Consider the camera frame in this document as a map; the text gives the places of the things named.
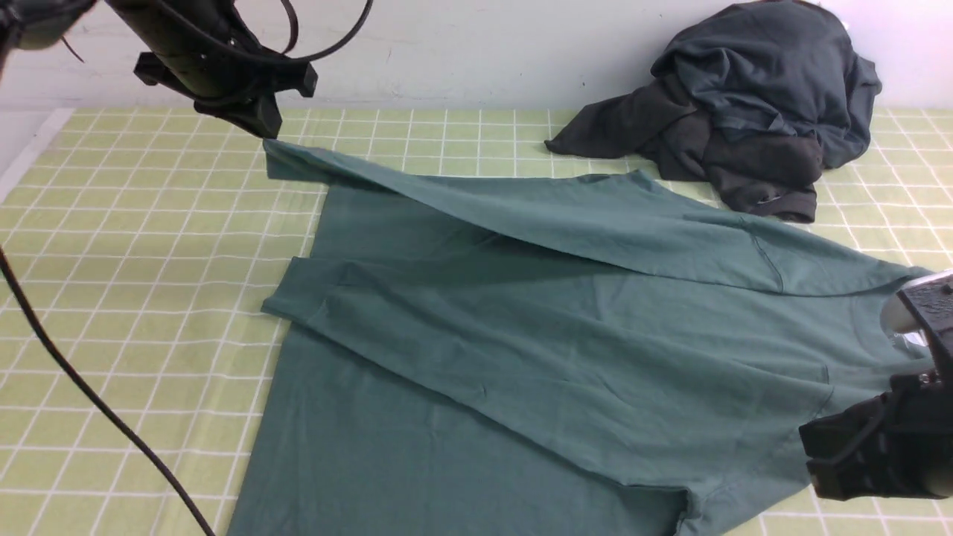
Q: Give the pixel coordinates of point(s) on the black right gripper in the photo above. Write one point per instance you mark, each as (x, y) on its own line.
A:
(896, 445)

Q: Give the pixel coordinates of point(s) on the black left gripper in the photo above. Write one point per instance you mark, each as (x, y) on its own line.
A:
(239, 91)

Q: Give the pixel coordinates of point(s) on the green long sleeve shirt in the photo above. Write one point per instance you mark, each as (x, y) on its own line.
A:
(588, 356)

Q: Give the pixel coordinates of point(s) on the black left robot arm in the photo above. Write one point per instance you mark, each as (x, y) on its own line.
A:
(216, 22)

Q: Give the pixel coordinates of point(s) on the green checkered tablecloth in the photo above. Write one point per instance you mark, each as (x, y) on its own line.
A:
(146, 239)

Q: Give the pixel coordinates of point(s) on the dark grey clothes pile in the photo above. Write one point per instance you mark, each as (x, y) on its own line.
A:
(757, 101)

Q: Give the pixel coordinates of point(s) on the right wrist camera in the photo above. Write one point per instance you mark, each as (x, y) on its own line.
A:
(924, 305)

